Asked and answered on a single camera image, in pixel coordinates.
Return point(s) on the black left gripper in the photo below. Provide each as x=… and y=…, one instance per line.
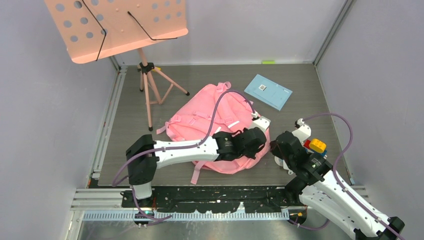
x=251, y=153

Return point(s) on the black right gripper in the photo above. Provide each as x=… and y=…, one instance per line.
x=274, y=149

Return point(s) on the light blue thin notebook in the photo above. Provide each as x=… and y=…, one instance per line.
x=268, y=91

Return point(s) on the pink student backpack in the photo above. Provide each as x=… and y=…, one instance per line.
x=213, y=109

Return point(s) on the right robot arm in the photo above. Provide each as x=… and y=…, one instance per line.
x=317, y=185

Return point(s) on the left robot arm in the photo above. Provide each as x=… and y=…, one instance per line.
x=146, y=155

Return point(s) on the white packaged toothbrush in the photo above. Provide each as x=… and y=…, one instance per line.
x=283, y=164

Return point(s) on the colourful toy train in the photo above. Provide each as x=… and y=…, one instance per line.
x=316, y=146

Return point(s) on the green tape strip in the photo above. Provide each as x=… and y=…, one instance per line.
x=268, y=62

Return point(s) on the pink music stand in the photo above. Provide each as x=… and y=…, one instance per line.
x=98, y=29

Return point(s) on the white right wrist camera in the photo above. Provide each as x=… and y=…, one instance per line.
x=302, y=131

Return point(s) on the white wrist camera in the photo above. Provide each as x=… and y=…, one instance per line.
x=302, y=131
x=259, y=122

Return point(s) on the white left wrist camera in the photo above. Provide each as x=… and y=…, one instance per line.
x=259, y=122

